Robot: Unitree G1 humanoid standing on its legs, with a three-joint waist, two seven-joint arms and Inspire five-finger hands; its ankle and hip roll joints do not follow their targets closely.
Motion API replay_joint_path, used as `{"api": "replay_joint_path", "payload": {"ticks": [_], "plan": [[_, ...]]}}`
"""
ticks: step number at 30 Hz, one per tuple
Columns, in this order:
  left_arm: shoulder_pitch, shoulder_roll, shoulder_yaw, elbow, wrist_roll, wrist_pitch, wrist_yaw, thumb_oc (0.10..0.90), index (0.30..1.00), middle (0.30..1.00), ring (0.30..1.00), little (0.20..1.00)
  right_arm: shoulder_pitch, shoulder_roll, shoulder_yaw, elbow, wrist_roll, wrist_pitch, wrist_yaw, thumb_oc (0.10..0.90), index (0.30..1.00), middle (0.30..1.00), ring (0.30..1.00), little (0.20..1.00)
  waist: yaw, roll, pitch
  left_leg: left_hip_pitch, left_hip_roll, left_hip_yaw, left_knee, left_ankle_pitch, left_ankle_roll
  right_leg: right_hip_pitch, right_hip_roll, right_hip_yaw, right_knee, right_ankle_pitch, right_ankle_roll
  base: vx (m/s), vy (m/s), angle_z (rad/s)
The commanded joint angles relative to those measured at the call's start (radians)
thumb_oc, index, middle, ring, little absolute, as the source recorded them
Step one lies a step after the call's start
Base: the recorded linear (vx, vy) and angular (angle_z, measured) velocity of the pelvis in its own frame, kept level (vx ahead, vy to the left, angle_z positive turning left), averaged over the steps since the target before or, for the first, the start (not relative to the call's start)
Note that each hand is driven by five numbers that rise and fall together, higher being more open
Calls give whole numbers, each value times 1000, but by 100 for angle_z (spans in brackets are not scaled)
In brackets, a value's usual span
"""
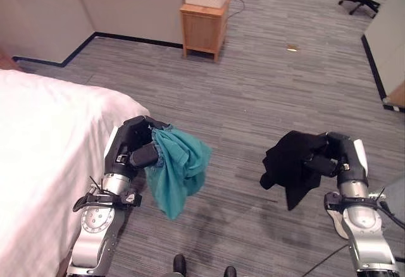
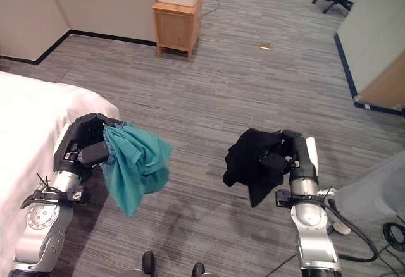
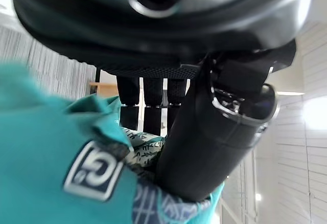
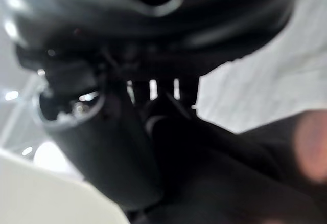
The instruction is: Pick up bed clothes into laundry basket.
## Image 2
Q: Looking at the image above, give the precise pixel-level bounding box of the black cable on floor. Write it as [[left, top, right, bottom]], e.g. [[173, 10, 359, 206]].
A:
[[322, 199, 405, 277]]

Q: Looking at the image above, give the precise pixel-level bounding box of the wooden nightstand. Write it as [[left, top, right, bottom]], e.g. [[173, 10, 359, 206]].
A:
[[152, 0, 204, 61]]

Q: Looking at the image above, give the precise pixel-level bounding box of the teal cloth garment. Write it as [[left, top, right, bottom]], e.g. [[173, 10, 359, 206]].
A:
[[100, 121, 173, 218]]

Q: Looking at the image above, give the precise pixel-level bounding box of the black cloth garment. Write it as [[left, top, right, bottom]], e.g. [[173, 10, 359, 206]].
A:
[[222, 128, 285, 208]]

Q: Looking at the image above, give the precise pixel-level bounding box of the white bed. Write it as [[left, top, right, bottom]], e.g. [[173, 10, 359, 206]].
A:
[[0, 71, 121, 251]]

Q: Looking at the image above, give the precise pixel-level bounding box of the dark robot left foot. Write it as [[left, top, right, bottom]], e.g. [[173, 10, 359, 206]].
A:
[[142, 251, 156, 276]]

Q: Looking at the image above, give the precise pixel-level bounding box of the grey partition with wood panel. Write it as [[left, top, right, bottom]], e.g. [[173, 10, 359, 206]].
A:
[[333, 0, 405, 116]]

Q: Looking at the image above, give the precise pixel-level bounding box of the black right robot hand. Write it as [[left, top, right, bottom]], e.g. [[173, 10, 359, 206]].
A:
[[258, 129, 319, 183]]

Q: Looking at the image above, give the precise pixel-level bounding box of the grey power cord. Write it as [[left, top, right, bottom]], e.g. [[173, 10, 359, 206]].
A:
[[201, 0, 220, 18]]

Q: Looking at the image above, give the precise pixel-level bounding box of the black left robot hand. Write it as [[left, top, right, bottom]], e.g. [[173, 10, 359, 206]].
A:
[[53, 113, 125, 175]]

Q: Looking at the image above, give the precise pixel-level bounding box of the grey fabric furniture corner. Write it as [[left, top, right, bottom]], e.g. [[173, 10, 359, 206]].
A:
[[334, 150, 405, 227]]

